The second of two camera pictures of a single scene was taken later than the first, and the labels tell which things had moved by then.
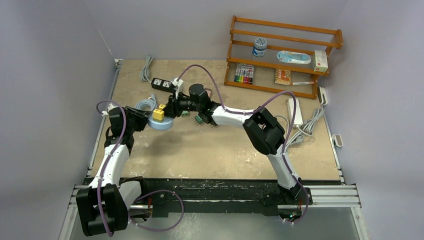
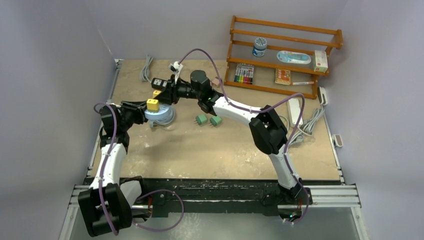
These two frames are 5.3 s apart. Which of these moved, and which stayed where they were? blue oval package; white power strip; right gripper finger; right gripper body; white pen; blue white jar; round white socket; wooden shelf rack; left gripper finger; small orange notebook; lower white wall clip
Moved: left gripper finger; round white socket; right gripper finger; right gripper body
Stayed: white power strip; small orange notebook; lower white wall clip; blue white jar; white pen; wooden shelf rack; blue oval package
